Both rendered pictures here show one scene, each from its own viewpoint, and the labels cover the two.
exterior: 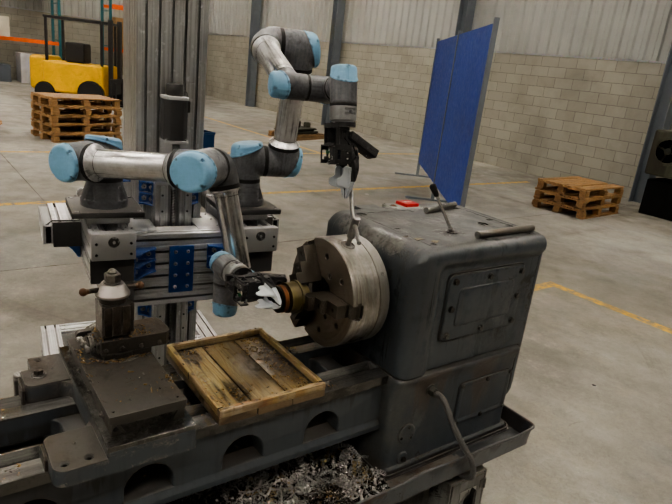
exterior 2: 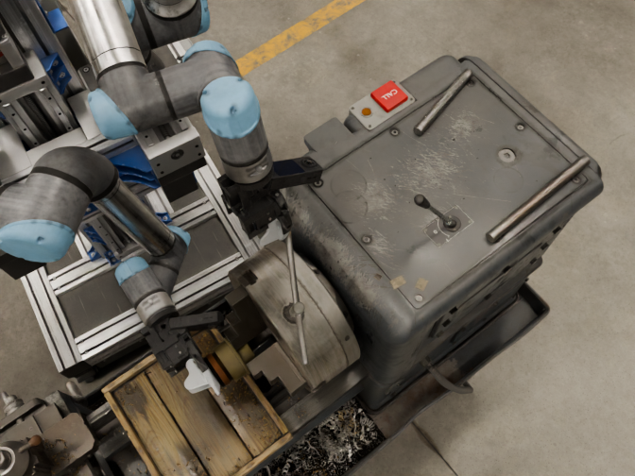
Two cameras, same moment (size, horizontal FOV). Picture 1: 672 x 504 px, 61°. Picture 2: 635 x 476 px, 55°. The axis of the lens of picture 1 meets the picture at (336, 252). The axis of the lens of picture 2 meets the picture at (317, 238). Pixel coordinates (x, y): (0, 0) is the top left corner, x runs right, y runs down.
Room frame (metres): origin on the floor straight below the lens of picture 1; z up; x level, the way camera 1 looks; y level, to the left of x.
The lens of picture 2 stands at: (1.14, -0.10, 2.35)
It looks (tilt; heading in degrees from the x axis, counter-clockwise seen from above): 65 degrees down; 3
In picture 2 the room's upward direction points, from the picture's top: 3 degrees counter-clockwise
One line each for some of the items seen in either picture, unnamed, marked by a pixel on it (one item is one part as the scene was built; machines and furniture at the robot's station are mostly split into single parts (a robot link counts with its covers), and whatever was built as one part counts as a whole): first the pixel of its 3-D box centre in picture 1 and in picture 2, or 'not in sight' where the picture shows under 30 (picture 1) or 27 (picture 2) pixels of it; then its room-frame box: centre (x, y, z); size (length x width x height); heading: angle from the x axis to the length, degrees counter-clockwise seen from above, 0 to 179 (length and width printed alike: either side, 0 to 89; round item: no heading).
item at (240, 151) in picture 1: (247, 159); (118, 29); (2.13, 0.37, 1.33); 0.13 x 0.12 x 0.14; 113
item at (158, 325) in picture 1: (124, 339); (48, 460); (1.26, 0.49, 0.99); 0.20 x 0.10 x 0.05; 127
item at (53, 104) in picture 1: (77, 117); not in sight; (10.07, 4.76, 0.36); 1.26 x 0.86 x 0.73; 141
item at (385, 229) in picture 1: (428, 278); (422, 215); (1.80, -0.32, 1.06); 0.59 x 0.48 x 0.39; 127
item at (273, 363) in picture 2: (331, 305); (284, 373); (1.43, 0.00, 1.08); 0.12 x 0.11 x 0.05; 37
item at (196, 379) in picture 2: (266, 294); (198, 380); (1.41, 0.17, 1.10); 0.09 x 0.06 x 0.03; 36
